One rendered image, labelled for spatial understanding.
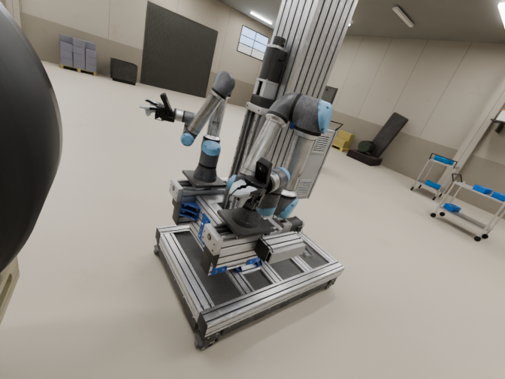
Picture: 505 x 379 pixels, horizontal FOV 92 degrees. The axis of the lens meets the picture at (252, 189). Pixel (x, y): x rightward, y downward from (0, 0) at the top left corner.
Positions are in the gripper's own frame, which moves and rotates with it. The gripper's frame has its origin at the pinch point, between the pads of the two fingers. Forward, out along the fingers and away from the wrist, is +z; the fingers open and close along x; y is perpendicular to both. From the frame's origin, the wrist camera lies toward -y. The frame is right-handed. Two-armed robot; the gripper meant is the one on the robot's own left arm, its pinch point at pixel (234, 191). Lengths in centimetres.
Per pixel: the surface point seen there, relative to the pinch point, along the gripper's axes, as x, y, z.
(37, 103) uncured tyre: 12.4, -16.6, 38.1
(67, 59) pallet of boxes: 968, 169, -422
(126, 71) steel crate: 871, 147, -569
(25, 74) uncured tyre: 14.1, -19.7, 38.5
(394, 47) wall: 117, -259, -1030
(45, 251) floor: 115, 118, -4
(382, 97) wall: 64, -101, -1012
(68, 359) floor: 40, 111, 19
